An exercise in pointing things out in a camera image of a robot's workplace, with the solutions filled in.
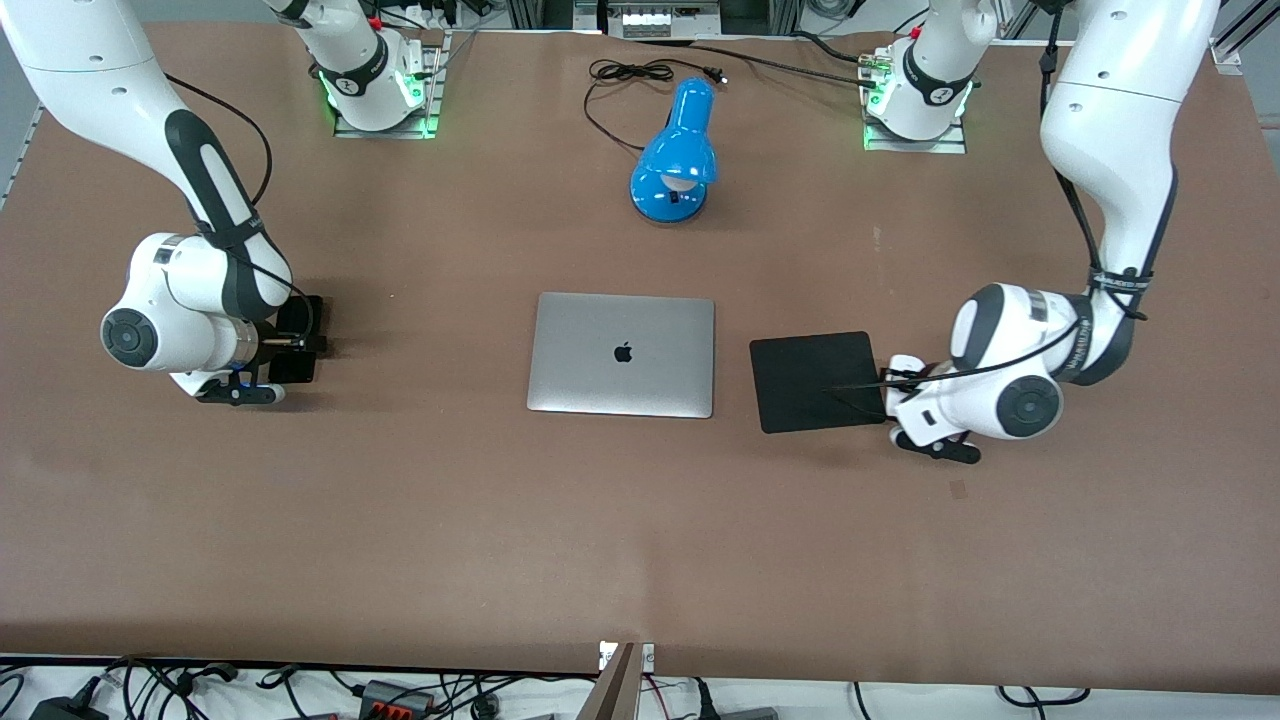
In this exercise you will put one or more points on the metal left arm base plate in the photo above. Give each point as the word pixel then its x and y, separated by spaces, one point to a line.
pixel 950 145

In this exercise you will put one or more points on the black smartphone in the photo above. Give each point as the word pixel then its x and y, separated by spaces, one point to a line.
pixel 300 315

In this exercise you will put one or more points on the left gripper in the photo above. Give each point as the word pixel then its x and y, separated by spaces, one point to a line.
pixel 929 369

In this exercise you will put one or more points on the aluminium corner bracket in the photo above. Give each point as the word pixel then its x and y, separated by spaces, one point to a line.
pixel 1228 55

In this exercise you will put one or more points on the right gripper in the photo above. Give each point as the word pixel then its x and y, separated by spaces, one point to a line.
pixel 283 343

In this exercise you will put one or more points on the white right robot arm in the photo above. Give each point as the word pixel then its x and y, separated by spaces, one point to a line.
pixel 90 60

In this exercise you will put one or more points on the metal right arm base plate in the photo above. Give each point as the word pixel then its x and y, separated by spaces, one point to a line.
pixel 432 100

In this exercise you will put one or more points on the white power strip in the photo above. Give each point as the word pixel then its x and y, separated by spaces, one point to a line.
pixel 655 20

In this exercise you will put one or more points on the black power adapter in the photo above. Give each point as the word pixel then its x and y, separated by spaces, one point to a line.
pixel 65 708

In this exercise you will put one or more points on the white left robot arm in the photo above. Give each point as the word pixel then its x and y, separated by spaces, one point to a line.
pixel 1110 130

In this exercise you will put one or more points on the grey box with red connectors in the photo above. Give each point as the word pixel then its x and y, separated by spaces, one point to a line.
pixel 395 697

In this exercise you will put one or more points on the silver laptop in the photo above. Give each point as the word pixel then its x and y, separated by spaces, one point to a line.
pixel 620 380

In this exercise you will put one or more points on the black mouse pad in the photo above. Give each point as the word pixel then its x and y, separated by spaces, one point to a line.
pixel 810 370

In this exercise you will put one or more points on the blue desk lamp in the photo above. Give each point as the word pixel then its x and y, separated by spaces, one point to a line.
pixel 680 150

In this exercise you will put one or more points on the metal table edge bracket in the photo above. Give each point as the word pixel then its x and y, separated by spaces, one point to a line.
pixel 622 680

